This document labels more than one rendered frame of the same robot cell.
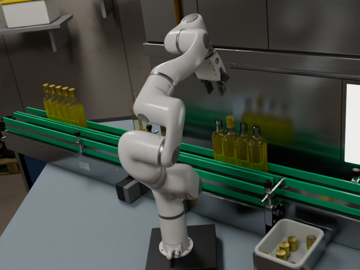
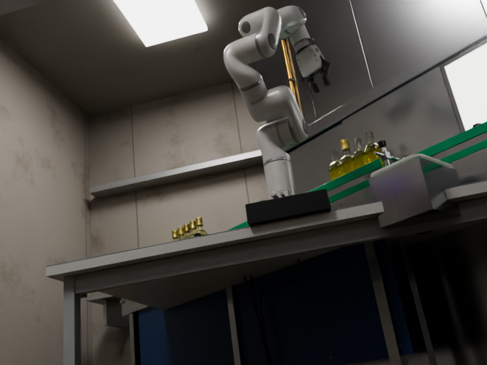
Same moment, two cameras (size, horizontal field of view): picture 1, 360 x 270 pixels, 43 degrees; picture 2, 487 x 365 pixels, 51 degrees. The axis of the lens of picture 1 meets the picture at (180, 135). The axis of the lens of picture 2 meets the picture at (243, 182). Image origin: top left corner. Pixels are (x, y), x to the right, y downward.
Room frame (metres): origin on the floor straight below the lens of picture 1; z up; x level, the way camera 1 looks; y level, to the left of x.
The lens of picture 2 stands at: (-0.20, 0.06, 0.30)
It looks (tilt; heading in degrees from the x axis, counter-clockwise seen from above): 22 degrees up; 5
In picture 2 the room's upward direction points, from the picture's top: 8 degrees counter-clockwise
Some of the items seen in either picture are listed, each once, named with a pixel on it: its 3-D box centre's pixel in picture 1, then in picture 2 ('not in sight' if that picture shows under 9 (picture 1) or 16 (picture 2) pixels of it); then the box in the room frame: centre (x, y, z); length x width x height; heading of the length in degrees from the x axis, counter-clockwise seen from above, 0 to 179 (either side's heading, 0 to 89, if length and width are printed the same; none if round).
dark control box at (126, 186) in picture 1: (128, 190); not in sight; (1.85, 0.27, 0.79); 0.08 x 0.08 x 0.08; 49
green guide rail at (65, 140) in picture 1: (104, 151); (222, 241); (2.02, 0.38, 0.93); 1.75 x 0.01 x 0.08; 49
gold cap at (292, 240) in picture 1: (292, 243); not in sight; (1.32, -0.35, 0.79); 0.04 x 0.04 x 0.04
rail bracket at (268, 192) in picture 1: (271, 192); (389, 159); (1.43, -0.31, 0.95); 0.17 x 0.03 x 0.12; 139
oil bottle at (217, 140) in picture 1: (222, 152); (341, 186); (1.73, -0.17, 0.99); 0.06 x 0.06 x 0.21; 48
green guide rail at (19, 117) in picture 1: (114, 144); not in sight; (2.08, 0.33, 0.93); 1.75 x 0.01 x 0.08; 49
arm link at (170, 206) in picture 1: (171, 192); (277, 143); (1.37, 0.06, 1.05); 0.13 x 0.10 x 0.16; 71
